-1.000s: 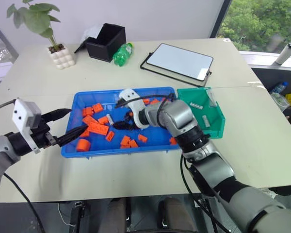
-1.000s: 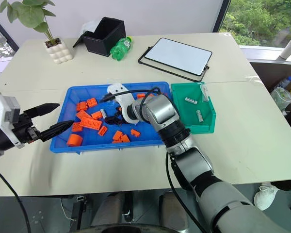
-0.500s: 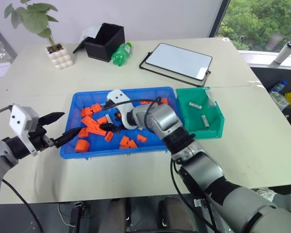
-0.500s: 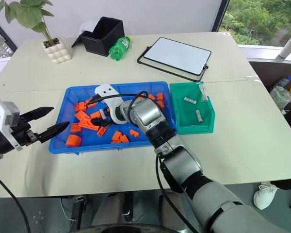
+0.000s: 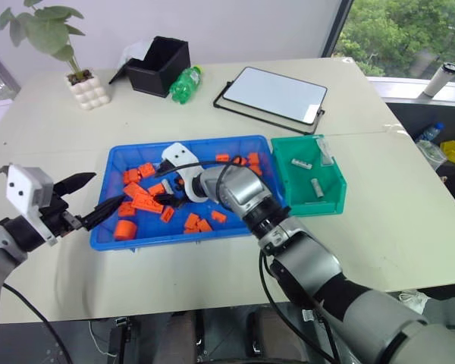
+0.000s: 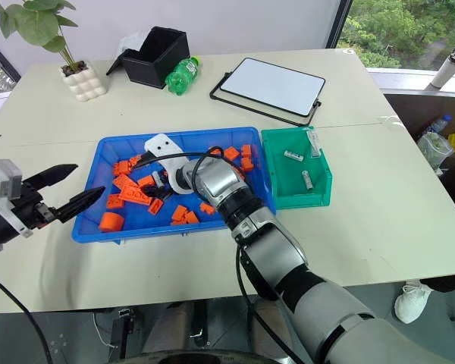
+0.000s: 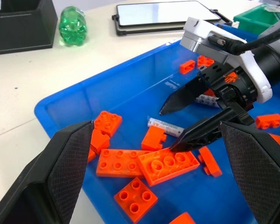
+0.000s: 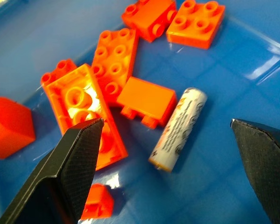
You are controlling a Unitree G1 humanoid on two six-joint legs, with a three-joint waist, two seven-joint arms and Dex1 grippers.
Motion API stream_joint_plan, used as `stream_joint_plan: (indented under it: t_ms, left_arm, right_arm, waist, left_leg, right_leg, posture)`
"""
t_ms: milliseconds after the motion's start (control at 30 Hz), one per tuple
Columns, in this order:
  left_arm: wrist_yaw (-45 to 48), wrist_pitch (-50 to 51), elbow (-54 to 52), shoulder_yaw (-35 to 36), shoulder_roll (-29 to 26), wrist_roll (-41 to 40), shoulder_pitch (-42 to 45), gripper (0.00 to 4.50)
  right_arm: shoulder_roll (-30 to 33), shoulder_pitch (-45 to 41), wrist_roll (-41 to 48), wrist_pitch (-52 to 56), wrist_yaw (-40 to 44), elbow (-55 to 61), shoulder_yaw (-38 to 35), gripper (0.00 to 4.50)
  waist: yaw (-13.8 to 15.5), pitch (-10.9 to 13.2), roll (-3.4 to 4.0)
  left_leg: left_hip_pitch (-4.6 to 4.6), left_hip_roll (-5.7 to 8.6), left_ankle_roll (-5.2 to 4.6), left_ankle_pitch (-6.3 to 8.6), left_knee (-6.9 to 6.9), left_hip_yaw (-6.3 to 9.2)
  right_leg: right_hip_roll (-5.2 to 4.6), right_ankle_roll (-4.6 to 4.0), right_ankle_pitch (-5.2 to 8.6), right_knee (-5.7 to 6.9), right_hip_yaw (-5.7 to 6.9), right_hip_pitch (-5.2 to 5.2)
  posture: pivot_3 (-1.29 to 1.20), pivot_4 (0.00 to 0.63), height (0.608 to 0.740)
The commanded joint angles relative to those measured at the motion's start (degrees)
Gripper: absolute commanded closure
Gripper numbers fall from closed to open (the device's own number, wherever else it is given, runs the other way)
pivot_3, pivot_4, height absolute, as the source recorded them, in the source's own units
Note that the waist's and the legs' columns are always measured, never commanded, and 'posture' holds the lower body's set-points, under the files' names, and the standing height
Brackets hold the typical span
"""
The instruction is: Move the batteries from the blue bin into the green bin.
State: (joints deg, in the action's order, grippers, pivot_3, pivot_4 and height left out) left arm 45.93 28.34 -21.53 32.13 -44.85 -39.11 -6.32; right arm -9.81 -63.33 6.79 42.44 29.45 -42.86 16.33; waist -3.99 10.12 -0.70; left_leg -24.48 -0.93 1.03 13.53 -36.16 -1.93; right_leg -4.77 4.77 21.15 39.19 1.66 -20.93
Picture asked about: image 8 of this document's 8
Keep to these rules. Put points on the orange smooth-faced building brick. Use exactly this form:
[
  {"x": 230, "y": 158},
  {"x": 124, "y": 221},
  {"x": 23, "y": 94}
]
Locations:
[{"x": 147, "y": 100}]

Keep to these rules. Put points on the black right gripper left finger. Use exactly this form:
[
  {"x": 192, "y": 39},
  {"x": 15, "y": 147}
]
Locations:
[{"x": 67, "y": 170}]

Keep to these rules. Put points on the orange four-stud flat brick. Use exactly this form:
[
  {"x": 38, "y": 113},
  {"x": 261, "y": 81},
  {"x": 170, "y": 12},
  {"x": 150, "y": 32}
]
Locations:
[{"x": 196, "y": 23}]

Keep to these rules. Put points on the small orange sloped brick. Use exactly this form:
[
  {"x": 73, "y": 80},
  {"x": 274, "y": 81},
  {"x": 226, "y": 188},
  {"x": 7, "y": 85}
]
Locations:
[{"x": 99, "y": 203}]

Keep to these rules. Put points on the white AA battery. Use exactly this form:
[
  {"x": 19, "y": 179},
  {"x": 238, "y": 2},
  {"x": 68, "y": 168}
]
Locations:
[{"x": 177, "y": 130}]

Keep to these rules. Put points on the orange eight-stud building brick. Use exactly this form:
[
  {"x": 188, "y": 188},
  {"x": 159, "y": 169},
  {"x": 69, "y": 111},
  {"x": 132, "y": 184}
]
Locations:
[{"x": 114, "y": 60}]

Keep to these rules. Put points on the orange hollow upturned building brick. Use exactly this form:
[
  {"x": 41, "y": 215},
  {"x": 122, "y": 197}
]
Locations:
[{"x": 67, "y": 93}]

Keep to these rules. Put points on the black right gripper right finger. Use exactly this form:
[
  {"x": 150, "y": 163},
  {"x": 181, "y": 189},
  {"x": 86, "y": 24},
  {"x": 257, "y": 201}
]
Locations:
[{"x": 263, "y": 163}]

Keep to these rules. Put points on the orange rounded building block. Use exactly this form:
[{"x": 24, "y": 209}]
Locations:
[{"x": 9, "y": 126}]

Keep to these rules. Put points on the orange side-stud building brick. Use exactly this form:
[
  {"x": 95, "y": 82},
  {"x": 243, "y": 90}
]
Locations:
[{"x": 147, "y": 16}]

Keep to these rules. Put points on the blue plastic bin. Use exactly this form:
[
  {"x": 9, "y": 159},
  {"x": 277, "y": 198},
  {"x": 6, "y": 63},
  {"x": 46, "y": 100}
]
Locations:
[{"x": 224, "y": 98}]

